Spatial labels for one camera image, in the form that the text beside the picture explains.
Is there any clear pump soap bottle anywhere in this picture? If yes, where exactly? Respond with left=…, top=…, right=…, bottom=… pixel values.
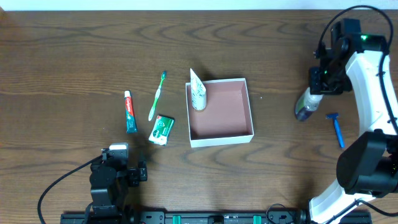
left=295, top=88, right=323, bottom=121

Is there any red teal toothpaste tube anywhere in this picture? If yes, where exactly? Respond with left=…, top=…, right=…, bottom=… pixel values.
left=124, top=90, right=137, bottom=134

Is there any green Dettol soap pack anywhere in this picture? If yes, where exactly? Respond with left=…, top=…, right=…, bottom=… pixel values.
left=149, top=115, right=175, bottom=146

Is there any white lotion tube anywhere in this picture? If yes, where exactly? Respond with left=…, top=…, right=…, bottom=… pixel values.
left=190, top=68, right=207, bottom=111

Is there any white cardboard box pink inside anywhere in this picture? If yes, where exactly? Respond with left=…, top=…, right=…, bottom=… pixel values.
left=185, top=78, right=254, bottom=148

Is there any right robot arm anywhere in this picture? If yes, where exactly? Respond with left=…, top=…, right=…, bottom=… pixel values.
left=309, top=33, right=397, bottom=223

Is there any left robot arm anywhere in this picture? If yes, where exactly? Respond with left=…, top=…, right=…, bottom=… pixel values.
left=82, top=149, right=148, bottom=223

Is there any blue disposable razor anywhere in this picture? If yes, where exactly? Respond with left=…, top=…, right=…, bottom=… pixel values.
left=325, top=113, right=345, bottom=149

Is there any green white toothbrush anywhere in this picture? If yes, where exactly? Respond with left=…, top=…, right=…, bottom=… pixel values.
left=148, top=70, right=167, bottom=121

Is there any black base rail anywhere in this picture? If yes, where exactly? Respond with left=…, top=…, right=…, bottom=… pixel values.
left=60, top=210, right=374, bottom=224

